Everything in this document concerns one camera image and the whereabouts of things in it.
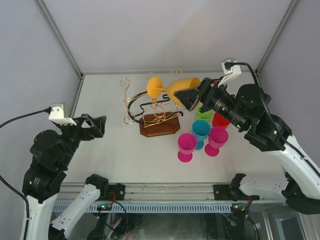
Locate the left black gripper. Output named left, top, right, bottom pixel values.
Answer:
left=57, top=112, right=107, bottom=167

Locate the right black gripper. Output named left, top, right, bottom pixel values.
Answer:
left=174, top=76, right=247, bottom=131

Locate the orange plastic wine glass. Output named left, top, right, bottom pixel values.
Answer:
left=147, top=76, right=201, bottom=107

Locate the pink plastic wine glass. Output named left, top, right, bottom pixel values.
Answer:
left=177, top=133, right=198, bottom=163
left=204, top=126, right=229, bottom=157

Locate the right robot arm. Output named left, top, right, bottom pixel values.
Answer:
left=173, top=77, right=320, bottom=215

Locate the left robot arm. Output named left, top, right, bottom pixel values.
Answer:
left=22, top=112, right=110, bottom=240

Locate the green plastic wine glass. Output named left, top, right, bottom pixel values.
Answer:
left=195, top=102, right=214, bottom=123

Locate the blue plastic wine glass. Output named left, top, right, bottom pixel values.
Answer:
left=191, top=119, right=211, bottom=150

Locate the red plastic wine glass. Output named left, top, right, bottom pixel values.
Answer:
left=212, top=112, right=230, bottom=129

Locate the gold wire wine glass rack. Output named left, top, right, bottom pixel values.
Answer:
left=119, top=67, right=184, bottom=129

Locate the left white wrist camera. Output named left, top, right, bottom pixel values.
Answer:
left=48, top=103, right=77, bottom=126

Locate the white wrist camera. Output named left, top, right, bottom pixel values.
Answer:
left=218, top=58, right=242, bottom=87
left=48, top=103, right=77, bottom=126

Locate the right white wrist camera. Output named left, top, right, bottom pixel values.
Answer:
left=218, top=58, right=242, bottom=87

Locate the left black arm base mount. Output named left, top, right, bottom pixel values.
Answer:
left=108, top=183, right=126, bottom=201

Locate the right black camera cable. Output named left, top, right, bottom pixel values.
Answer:
left=226, top=61, right=308, bottom=161

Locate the black camera cable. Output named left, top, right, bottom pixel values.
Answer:
left=226, top=61, right=308, bottom=161
left=0, top=106, right=52, bottom=221

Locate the grey slotted cable duct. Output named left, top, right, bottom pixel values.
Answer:
left=51, top=201, right=236, bottom=214

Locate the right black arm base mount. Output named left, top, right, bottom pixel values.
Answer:
left=213, top=184, right=233, bottom=201

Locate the left black camera cable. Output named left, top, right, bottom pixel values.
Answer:
left=0, top=106, right=52, bottom=221

